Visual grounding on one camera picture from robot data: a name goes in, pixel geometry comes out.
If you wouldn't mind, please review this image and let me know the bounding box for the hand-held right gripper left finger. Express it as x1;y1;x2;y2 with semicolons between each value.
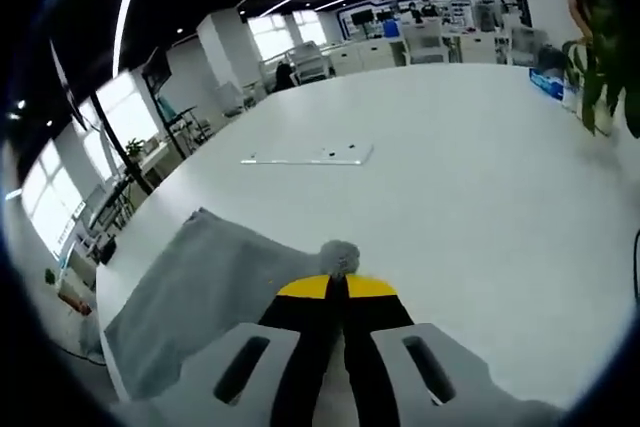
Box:
154;274;346;427

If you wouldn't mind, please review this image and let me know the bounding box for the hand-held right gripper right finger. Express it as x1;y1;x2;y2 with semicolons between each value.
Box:
343;275;567;427

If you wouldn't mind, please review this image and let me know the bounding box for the grey towel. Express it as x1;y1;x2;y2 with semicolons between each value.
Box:
102;206;362;401

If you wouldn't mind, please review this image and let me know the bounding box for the person's right hand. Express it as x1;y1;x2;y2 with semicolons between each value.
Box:
312;339;362;427

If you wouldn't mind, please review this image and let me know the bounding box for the white table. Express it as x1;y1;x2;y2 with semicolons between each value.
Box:
94;62;640;427

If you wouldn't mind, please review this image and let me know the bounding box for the clear acrylic plate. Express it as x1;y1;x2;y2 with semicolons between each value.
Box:
240;142;376;167

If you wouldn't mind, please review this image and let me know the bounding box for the small green plant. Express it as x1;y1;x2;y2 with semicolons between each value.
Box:
123;138;147;161

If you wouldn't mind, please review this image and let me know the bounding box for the black light stand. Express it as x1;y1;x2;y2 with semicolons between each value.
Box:
48;38;157;197

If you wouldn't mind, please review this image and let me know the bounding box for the black coat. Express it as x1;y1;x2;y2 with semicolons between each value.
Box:
272;60;297;92

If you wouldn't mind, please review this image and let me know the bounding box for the blue packet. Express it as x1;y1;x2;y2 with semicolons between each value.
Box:
528;67;567;101

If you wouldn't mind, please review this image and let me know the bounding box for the white office chair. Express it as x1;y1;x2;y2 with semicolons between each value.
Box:
286;40;335;84
401;20;447;67
508;25;547;67

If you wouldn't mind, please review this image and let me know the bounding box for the green potted plant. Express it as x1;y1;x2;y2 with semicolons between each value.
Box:
562;0;640;142

